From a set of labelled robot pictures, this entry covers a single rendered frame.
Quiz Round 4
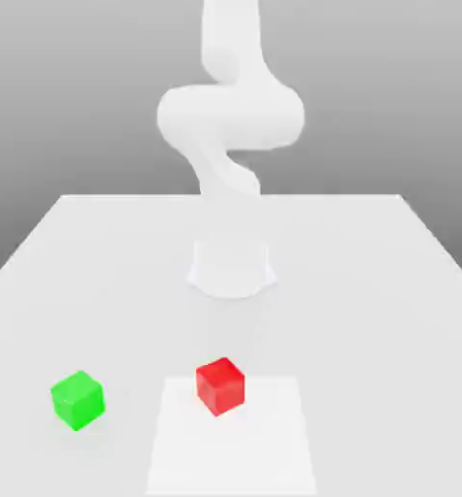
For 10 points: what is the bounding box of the small red cube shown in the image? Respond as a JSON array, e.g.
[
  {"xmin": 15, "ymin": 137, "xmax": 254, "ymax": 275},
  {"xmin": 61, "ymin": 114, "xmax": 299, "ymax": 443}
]
[{"xmin": 194, "ymin": 356, "xmax": 247, "ymax": 418}]

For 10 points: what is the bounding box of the small green cube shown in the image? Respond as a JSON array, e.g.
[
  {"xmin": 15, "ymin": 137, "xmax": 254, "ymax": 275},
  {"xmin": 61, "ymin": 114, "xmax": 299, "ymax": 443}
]
[{"xmin": 49, "ymin": 369, "xmax": 107, "ymax": 432}]

